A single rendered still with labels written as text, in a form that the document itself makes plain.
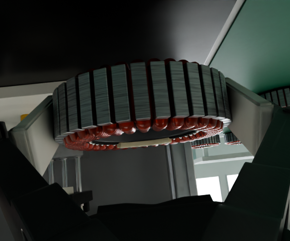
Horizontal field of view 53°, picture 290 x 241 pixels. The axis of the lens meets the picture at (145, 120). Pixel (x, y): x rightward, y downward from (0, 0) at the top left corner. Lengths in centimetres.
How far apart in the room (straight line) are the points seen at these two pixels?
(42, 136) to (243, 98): 11
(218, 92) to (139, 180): 45
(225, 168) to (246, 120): 683
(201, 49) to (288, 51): 14
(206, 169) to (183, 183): 646
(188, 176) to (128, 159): 19
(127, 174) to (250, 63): 33
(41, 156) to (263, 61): 29
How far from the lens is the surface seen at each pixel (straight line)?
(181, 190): 43
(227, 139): 99
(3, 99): 31
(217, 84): 16
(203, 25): 22
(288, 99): 51
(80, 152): 47
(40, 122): 17
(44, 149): 17
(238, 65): 37
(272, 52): 36
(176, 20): 21
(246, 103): 16
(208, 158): 332
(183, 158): 44
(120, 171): 59
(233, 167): 704
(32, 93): 30
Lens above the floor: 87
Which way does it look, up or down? 11 degrees down
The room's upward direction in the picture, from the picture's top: 174 degrees clockwise
